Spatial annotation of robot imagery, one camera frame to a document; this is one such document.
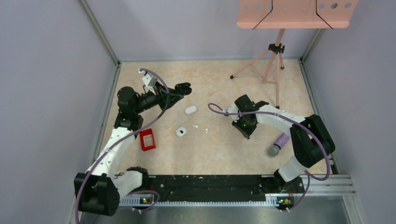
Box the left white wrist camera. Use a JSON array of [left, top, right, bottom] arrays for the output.
[[139, 69, 158, 95]]

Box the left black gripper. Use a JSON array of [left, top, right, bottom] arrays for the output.
[[134, 81, 184, 114]]

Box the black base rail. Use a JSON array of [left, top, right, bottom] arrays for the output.
[[120, 175, 305, 203]]

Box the pink music stand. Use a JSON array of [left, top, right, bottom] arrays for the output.
[[230, 0, 360, 109]]

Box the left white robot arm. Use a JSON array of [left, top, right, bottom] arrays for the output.
[[74, 83, 192, 218]]

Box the small white square earbud case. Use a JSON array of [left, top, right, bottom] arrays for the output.
[[175, 127, 187, 138]]

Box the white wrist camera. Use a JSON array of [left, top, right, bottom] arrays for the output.
[[225, 104, 240, 122], [139, 69, 158, 95]]

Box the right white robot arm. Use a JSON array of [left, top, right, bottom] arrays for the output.
[[226, 94, 335, 192]]

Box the white oval charging case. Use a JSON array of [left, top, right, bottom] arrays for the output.
[[184, 105, 198, 115]]

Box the black oval earbud case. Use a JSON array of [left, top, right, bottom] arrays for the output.
[[175, 82, 192, 96]]

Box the red plastic box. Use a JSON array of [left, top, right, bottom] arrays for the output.
[[139, 128, 156, 151]]

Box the purple handheld microphone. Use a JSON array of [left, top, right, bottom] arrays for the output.
[[267, 133, 290, 157]]

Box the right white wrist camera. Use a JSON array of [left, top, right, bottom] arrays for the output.
[[225, 104, 240, 122]]

